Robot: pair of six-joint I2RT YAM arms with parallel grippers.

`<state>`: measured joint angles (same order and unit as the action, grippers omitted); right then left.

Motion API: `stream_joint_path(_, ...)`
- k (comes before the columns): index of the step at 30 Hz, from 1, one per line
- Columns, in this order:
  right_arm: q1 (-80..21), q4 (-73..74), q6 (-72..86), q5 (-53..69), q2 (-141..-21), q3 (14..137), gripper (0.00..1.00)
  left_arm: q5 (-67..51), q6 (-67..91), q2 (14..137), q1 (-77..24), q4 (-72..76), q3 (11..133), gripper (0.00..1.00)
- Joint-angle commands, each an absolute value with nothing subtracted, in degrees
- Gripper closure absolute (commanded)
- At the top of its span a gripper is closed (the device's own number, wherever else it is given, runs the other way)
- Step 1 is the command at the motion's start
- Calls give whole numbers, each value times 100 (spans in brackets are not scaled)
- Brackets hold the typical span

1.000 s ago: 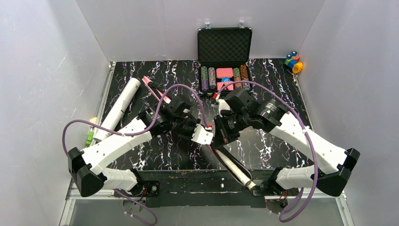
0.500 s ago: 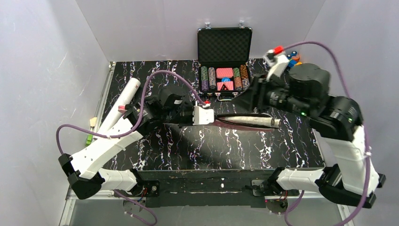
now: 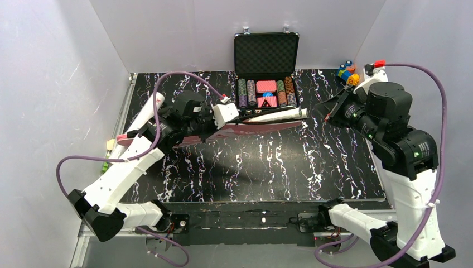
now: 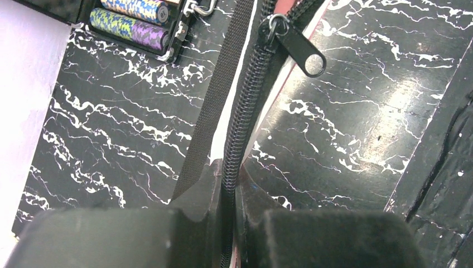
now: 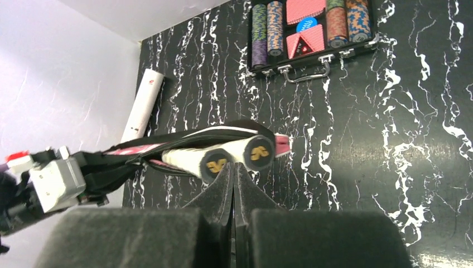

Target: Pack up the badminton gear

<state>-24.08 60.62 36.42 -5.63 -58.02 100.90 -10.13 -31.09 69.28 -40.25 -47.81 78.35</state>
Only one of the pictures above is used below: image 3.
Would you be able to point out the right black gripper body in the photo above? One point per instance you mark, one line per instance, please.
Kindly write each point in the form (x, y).
(345, 107)

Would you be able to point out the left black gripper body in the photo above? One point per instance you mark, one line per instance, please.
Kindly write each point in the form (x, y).
(213, 123)

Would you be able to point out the white shuttlecock tube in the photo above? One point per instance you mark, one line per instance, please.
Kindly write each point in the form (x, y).
(123, 141)

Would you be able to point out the pink racket bag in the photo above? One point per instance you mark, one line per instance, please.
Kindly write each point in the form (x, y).
(228, 131)

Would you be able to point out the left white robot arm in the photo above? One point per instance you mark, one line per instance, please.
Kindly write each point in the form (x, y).
(159, 127)

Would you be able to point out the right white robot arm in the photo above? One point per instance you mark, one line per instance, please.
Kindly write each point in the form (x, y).
(409, 157)

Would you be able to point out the colourful toy blocks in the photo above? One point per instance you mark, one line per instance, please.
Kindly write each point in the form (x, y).
(346, 72)

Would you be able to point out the black poker chip case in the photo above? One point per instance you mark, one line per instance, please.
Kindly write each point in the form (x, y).
(264, 65)

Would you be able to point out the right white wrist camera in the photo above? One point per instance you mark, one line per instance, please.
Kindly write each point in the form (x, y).
(373, 73)

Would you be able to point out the green clip on rail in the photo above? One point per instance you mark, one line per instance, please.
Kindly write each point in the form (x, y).
(105, 167)

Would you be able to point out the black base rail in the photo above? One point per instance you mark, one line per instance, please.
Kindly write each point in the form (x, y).
(238, 223)

